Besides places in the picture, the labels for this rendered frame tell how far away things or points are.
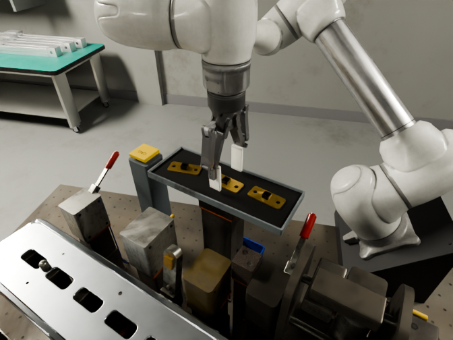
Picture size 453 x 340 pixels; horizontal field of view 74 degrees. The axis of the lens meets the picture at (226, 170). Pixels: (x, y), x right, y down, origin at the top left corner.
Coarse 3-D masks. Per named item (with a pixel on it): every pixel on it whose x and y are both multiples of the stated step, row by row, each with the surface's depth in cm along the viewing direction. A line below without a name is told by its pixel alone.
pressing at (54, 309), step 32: (32, 224) 84; (0, 256) 75; (64, 256) 75; (96, 256) 75; (0, 288) 69; (32, 288) 69; (96, 288) 69; (128, 288) 69; (32, 320) 63; (64, 320) 63; (96, 320) 63; (160, 320) 63; (192, 320) 62
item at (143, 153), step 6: (144, 144) 86; (138, 150) 84; (144, 150) 84; (150, 150) 84; (156, 150) 84; (132, 156) 83; (138, 156) 82; (144, 156) 82; (150, 156) 82; (144, 162) 81
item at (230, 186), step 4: (224, 176) 75; (224, 180) 72; (228, 180) 72; (232, 180) 73; (224, 184) 72; (228, 184) 72; (232, 184) 72; (236, 184) 72; (240, 184) 72; (224, 188) 71; (228, 188) 71; (232, 188) 71; (236, 188) 71; (240, 188) 71; (236, 192) 70
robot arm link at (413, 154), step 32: (288, 0) 91; (320, 0) 87; (320, 32) 90; (352, 32) 89; (352, 64) 87; (384, 96) 85; (384, 128) 86; (416, 128) 82; (384, 160) 89; (416, 160) 81; (448, 160) 78; (416, 192) 82
